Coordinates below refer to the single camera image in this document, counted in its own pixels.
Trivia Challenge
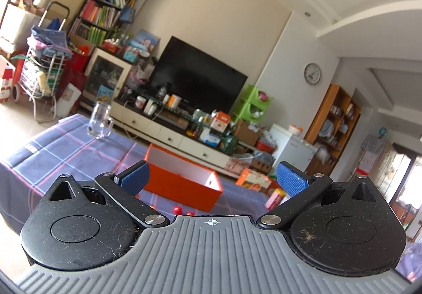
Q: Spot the pink yellow bottle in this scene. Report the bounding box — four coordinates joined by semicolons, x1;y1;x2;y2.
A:
265;188;286;210

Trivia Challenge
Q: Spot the white small fridge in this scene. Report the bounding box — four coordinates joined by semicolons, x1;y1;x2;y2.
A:
269;124;317;174

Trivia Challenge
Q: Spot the orange cardboard box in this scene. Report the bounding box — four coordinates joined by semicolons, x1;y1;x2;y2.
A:
145;144;223;212

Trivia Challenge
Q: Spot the orange white carton floor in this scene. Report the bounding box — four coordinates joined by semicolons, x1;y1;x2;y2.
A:
236;168;271;192

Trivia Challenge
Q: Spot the blue plaid tablecloth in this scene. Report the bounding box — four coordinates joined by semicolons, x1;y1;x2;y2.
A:
1;114;267;234

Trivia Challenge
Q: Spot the clear glass mug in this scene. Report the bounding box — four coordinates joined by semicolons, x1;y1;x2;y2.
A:
87;101;114;139

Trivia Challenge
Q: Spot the brown cardboard box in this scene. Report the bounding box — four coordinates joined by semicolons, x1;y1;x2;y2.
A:
232;119;262;146

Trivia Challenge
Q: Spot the wooden display shelf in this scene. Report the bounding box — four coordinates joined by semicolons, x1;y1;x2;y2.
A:
305;84;361;175

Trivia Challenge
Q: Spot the green plastic shelf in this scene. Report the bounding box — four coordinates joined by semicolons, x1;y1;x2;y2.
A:
232;84;273;123

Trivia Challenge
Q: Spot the white tv cabinet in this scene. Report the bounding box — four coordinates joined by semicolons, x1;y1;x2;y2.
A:
111;101;238;178

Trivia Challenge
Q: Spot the glass door cabinet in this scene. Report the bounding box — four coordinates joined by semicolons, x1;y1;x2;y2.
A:
80;48;132;111

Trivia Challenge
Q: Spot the black flat television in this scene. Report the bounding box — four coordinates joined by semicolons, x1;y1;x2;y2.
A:
150;37;247;113

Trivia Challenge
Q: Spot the black bookshelf with books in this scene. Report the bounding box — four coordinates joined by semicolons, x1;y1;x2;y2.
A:
67;0;172;48

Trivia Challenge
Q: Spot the round wall clock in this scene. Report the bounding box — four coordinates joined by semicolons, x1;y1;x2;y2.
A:
304;62;322;85

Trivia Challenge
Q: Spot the wire trolley cart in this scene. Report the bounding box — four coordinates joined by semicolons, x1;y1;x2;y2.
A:
12;1;72;123

